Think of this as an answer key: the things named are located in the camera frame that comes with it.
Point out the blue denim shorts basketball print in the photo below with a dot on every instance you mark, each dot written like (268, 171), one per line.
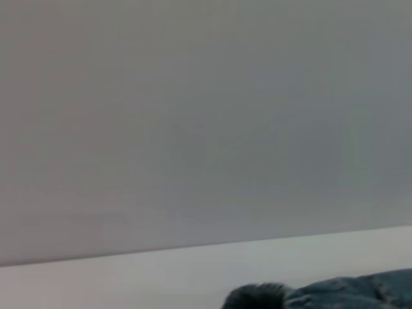
(354, 291)

